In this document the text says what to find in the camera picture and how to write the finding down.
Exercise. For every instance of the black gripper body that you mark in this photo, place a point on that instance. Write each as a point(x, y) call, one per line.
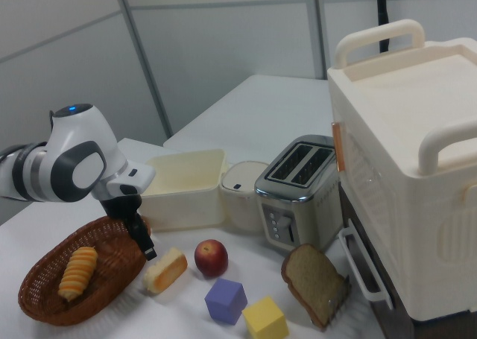
point(121, 206)

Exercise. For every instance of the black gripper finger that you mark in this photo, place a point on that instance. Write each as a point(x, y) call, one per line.
point(141, 238)

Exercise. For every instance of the cream bread piece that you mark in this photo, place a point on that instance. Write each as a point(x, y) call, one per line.
point(165, 272)

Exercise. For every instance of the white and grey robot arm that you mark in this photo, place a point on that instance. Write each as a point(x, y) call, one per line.
point(59, 167)

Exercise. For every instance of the brown wicker basket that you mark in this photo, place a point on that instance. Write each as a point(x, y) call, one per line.
point(112, 275)

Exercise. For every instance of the orange striped bread roll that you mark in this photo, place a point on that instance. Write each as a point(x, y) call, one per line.
point(78, 273)

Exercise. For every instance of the brown bread slice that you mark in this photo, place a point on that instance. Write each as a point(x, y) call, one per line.
point(309, 279)

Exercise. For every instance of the cream plastic box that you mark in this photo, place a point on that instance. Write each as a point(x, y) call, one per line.
point(182, 205)

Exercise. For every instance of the red apple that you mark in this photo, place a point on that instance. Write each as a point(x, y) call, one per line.
point(211, 259)

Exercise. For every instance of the purple cube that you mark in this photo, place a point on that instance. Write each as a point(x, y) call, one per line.
point(223, 301)

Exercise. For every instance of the small white lidded bin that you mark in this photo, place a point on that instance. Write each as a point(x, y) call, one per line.
point(242, 201)

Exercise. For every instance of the yellow cube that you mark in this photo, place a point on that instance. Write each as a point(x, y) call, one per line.
point(265, 318)

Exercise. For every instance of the silver two-slot toaster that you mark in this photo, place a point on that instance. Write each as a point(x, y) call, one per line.
point(298, 205)

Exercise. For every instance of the black pole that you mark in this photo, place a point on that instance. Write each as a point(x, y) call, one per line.
point(382, 11)

